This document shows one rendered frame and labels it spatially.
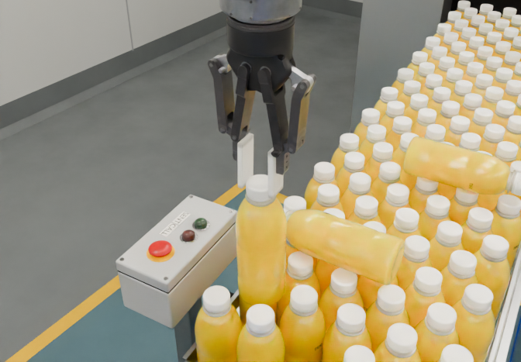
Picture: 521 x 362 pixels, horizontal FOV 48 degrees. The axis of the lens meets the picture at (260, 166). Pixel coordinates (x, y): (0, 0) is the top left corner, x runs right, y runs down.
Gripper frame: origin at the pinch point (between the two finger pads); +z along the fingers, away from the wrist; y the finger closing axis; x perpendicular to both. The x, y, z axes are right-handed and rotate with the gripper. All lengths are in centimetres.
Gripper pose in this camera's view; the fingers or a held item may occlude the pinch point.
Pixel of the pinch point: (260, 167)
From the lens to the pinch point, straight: 74.7
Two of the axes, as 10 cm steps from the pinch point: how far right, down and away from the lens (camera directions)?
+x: 4.9, -4.8, 7.2
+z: 0.0, 8.3, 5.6
